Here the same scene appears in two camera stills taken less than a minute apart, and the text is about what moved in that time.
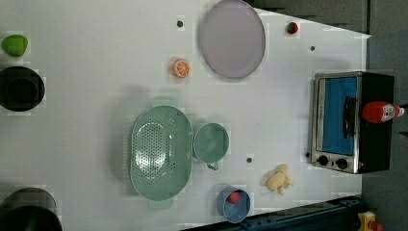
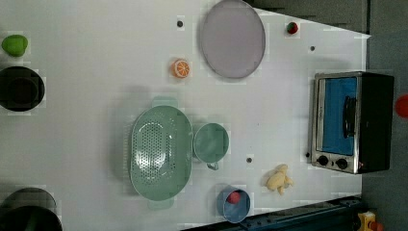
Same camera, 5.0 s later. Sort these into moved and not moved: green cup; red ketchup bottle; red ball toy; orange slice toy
Moved: red ketchup bottle
Not moved: orange slice toy; green cup; red ball toy
